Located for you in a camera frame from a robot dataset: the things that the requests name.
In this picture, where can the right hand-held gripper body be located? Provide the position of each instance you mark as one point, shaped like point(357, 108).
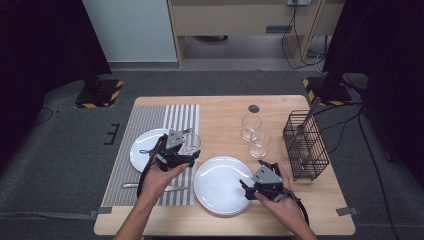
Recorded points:
point(266, 176)

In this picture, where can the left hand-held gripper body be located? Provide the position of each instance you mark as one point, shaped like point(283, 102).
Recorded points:
point(174, 140)

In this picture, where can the clear drinking glass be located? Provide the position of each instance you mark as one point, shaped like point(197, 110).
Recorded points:
point(260, 148)
point(251, 125)
point(193, 143)

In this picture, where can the white plate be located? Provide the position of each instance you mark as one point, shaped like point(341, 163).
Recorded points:
point(220, 183)
point(143, 140)
point(222, 214)

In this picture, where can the silver fork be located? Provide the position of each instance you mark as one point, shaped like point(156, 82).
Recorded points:
point(130, 185)

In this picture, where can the person's right hand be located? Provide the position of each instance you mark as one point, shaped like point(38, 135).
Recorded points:
point(290, 213)

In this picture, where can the person's left hand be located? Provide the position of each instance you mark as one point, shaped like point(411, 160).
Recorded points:
point(155, 183)

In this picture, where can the grey striped placemat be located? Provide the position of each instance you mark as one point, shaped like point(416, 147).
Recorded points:
point(140, 116)

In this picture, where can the dark round table grommet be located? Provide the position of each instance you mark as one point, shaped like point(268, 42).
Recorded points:
point(254, 108)

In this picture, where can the metal cutlery piece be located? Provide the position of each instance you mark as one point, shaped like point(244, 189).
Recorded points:
point(311, 111)

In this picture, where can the black yellow striped stand base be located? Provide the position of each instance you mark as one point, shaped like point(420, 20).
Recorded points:
point(100, 94)
point(328, 91)

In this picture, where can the grey tape strip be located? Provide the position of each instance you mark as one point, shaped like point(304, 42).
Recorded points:
point(104, 210)
point(346, 211)

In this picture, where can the white cabinet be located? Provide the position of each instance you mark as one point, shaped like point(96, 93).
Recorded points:
point(133, 30)

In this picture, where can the beige wooden desk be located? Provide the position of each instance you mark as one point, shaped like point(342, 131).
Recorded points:
point(233, 20)

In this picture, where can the black curtain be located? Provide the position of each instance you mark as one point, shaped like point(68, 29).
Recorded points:
point(393, 66)
point(40, 50)

